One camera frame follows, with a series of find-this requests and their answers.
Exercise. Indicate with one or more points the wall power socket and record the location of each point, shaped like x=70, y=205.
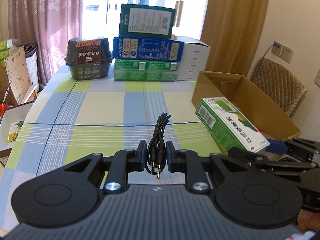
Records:
x=282, y=51

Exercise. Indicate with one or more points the white tray box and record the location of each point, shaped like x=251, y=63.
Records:
x=11, y=123

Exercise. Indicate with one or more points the brown cardboard box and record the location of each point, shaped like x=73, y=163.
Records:
x=262, y=111

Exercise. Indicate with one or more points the white tall box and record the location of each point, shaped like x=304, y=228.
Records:
x=193, y=60

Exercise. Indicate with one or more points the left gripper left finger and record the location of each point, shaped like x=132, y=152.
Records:
x=120, y=165

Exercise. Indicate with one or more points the dark green carton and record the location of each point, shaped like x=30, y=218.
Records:
x=146, y=21

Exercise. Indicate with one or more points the brown curtain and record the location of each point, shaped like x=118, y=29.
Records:
x=232, y=28

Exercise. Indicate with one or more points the blue carton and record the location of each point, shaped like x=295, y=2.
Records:
x=146, y=48

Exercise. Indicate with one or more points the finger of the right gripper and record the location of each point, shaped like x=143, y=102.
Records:
x=276, y=146

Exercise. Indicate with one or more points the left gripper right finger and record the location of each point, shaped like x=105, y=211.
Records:
x=191, y=165

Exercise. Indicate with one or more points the checkered tablecloth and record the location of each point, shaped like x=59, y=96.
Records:
x=71, y=119

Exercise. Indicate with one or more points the green white medicine box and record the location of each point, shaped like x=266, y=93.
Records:
x=229, y=127

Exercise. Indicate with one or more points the cardboard boxes pile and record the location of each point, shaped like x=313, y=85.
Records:
x=16, y=87

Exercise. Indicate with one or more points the person right hand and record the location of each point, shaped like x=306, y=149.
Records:
x=308, y=221

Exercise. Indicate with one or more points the black instant noodle bowl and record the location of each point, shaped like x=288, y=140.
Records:
x=88, y=59

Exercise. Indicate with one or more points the green wrapped carton pack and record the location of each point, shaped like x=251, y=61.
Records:
x=139, y=70

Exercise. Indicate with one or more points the pink curtain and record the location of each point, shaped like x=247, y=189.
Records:
x=48, y=23

